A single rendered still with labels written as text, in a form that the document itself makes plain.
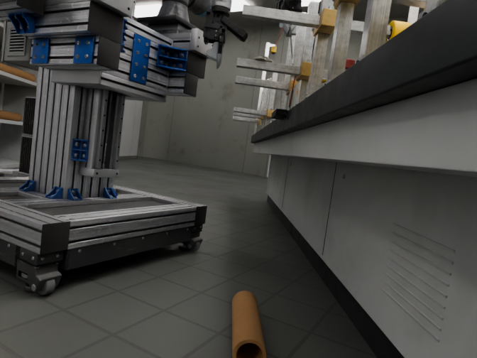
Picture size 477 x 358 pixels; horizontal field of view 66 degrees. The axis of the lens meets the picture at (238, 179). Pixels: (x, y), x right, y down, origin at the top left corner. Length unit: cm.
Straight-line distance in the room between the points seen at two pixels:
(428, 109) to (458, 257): 36
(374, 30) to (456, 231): 41
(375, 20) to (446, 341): 62
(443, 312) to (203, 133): 914
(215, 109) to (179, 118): 115
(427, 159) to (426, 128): 4
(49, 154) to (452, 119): 152
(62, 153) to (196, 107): 845
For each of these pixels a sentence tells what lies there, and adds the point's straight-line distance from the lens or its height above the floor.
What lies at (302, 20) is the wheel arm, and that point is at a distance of 126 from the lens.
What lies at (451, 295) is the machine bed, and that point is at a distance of 83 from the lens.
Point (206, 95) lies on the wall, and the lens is 986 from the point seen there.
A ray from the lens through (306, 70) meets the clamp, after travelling 145.
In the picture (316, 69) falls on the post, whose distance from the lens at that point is 127.
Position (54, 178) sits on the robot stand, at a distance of 168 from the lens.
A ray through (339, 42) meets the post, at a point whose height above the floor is 82.
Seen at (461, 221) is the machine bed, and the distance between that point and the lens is 81.
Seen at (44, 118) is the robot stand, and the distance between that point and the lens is 176.
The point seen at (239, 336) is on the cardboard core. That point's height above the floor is 7.
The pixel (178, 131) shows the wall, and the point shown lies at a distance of 1024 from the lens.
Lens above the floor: 51
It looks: 4 degrees down
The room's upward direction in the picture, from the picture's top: 8 degrees clockwise
